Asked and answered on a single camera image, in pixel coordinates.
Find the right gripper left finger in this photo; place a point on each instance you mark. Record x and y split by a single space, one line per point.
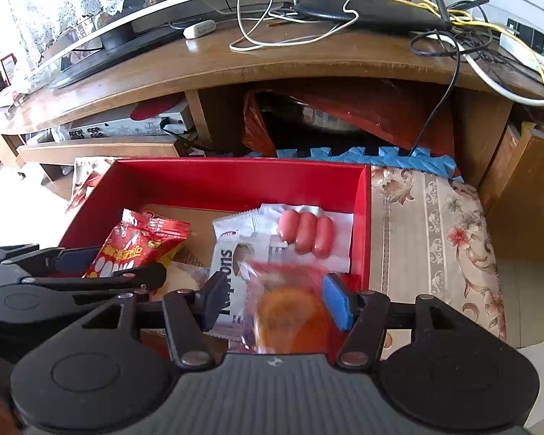
188 314

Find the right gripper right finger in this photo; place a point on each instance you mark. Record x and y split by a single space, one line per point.
362 316

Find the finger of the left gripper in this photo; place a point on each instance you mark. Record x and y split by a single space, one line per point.
150 277
72 261

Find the round rice cracker pack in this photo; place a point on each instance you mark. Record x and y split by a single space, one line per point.
182 276

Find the red Trolli candy bag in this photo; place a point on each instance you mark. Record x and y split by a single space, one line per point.
140 239

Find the orange meat floss cake pack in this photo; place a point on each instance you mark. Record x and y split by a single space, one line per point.
284 311

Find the white Kaprons wafer pack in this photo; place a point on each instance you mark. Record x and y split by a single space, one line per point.
229 324

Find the pink sausage pack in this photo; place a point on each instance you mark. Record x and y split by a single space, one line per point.
307 235

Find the silver snack pouch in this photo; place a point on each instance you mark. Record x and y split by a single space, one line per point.
251 228

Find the red cardboard box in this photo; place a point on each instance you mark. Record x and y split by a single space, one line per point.
196 190

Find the silver media player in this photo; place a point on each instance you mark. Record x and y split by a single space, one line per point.
135 120

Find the blue foam mat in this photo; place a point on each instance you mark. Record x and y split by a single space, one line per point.
387 156

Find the white paper sheet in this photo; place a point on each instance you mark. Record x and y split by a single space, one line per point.
535 354

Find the wooden TV stand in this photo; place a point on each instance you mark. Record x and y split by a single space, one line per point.
214 77

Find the brown cardboard box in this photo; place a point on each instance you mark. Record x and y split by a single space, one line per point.
512 195

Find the black monitor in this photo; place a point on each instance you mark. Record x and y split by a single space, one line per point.
140 26

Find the black wifi router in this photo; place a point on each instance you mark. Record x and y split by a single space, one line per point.
395 16

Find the white power strip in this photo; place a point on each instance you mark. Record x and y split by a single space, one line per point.
533 38

